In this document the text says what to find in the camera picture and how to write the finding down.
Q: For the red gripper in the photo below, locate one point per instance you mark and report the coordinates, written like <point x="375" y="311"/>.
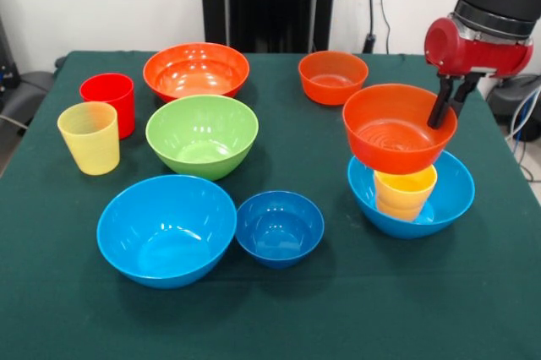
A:
<point x="477" y="56"/>

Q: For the orange bowl with ringed bottom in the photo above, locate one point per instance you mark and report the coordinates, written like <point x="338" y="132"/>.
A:
<point x="393" y="153"/>

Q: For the stack of yellow cups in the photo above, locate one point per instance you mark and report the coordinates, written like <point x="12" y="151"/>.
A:
<point x="401" y="199"/>

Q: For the large blue bowl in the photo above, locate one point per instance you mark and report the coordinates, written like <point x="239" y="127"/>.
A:
<point x="454" y="203"/>
<point x="169" y="241"/>

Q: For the small plain orange bowl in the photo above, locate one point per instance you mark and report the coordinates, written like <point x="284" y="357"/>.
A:
<point x="331" y="89"/>

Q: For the small dark blue bowl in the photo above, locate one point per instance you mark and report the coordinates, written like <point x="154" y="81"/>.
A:
<point x="279" y="233"/>

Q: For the dark green tablecloth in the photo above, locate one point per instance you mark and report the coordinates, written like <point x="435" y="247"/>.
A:
<point x="380" y="313"/>

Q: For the green bowl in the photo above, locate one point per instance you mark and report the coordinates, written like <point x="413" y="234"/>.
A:
<point x="201" y="140"/>

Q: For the large orange bowl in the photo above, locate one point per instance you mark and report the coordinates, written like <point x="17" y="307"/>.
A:
<point x="194" y="79"/>

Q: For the red cup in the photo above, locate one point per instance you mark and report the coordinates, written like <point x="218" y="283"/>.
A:
<point x="122" y="102"/>

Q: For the translucent yellow cup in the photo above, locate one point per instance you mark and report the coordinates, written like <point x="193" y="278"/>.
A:
<point x="91" y="148"/>

